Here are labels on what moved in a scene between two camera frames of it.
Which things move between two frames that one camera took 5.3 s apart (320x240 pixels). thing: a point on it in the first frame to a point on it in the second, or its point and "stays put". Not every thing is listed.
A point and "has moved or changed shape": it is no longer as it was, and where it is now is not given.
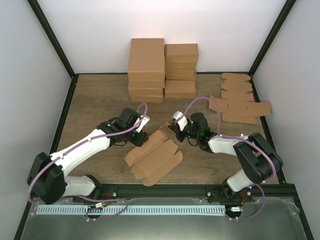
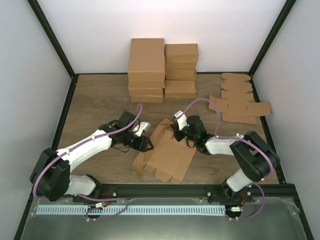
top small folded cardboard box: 183,52 stays put
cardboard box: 155,157 has moved or changed shape
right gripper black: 176,128 stays put
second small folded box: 180,65 stays put
